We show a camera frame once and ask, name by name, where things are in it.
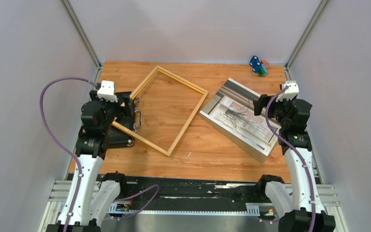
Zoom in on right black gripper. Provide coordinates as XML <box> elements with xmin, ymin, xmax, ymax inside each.
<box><xmin>252</xmin><ymin>94</ymin><xmax>294</xmax><ymax>128</ymax></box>

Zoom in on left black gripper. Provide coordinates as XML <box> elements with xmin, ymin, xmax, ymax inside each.
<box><xmin>89</xmin><ymin>90</ymin><xmax>131</xmax><ymax>133</ymax></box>

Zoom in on photo print board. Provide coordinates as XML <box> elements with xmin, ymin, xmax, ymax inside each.
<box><xmin>200</xmin><ymin>78</ymin><xmax>277</xmax><ymax>163</ymax></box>

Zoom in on wooden picture frame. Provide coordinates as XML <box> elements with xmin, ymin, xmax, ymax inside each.
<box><xmin>112</xmin><ymin>65</ymin><xmax>209</xmax><ymax>156</ymax></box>

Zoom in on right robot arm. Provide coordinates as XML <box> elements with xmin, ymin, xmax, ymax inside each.
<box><xmin>253</xmin><ymin>94</ymin><xmax>336</xmax><ymax>232</ymax></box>

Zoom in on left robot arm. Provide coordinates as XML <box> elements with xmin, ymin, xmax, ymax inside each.
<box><xmin>46</xmin><ymin>90</ymin><xmax>135</xmax><ymax>232</ymax></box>

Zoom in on blue green toy blocks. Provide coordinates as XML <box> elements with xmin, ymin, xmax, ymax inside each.
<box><xmin>249</xmin><ymin>56</ymin><xmax>268</xmax><ymax>76</ymax></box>

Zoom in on orange round object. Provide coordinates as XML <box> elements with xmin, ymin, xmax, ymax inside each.
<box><xmin>261</xmin><ymin>60</ymin><xmax>270</xmax><ymax>69</ymax></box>

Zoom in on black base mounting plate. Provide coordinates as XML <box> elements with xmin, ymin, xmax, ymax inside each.
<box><xmin>67</xmin><ymin>173</ymin><xmax>292</xmax><ymax>214</ymax></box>

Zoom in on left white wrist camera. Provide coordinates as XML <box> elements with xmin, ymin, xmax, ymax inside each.
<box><xmin>97</xmin><ymin>80</ymin><xmax>117</xmax><ymax>102</ymax></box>

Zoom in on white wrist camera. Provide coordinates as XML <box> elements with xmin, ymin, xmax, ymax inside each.
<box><xmin>276</xmin><ymin>80</ymin><xmax>300</xmax><ymax>102</ymax></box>
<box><xmin>97</xmin><ymin>80</ymin><xmax>117</xmax><ymax>102</ymax></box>

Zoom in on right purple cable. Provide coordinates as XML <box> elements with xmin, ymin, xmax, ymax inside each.
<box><xmin>258</xmin><ymin>85</ymin><xmax>317</xmax><ymax>232</ymax></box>

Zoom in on purple cable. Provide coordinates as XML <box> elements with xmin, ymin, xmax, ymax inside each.
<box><xmin>258</xmin><ymin>85</ymin><xmax>317</xmax><ymax>232</ymax></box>
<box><xmin>40</xmin><ymin>76</ymin><xmax>160</xmax><ymax>232</ymax></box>

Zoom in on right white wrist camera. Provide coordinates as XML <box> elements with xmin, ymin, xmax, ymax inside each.
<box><xmin>276</xmin><ymin>80</ymin><xmax>300</xmax><ymax>102</ymax></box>

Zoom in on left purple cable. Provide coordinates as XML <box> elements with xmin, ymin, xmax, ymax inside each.
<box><xmin>40</xmin><ymin>76</ymin><xmax>160</xmax><ymax>232</ymax></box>

